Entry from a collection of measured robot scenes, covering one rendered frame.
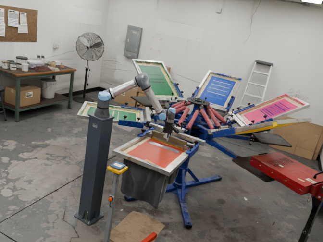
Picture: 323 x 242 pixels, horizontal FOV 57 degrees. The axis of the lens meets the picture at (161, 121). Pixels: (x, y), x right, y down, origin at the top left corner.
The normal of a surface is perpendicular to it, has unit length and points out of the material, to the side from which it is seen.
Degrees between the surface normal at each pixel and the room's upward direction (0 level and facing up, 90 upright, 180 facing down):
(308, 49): 90
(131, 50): 90
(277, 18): 90
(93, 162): 90
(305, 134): 78
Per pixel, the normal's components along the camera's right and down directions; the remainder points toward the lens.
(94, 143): -0.51, 0.18
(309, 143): -0.37, 0.02
